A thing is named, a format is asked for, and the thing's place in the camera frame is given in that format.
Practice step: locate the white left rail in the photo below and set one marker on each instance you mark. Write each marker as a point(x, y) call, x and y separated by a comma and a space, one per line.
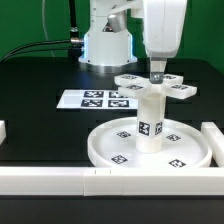
point(2, 131)

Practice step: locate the white right rail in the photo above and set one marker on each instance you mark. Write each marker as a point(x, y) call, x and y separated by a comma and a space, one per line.
point(215, 139)

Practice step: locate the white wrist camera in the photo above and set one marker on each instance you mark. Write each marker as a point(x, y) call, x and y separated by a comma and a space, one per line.
point(117, 17)

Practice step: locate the white rail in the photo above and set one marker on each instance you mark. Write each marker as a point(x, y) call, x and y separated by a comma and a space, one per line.
point(106, 181)
point(215, 139)
point(2, 131)

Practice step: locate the black vertical cable connector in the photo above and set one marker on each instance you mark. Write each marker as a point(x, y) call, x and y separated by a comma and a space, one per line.
point(74, 33)

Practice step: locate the white marker plate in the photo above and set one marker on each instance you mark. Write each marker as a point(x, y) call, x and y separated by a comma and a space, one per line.
point(95, 99)

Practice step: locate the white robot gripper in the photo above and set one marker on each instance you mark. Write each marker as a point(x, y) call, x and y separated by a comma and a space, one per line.
point(163, 22)

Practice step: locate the white round table top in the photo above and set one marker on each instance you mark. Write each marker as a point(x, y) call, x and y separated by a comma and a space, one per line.
point(113, 144)

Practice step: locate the white cross-shaped table base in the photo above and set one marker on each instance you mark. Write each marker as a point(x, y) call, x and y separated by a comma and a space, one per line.
point(137, 87)

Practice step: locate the white front rail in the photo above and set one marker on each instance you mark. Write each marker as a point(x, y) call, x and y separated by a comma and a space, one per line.
point(106, 181)

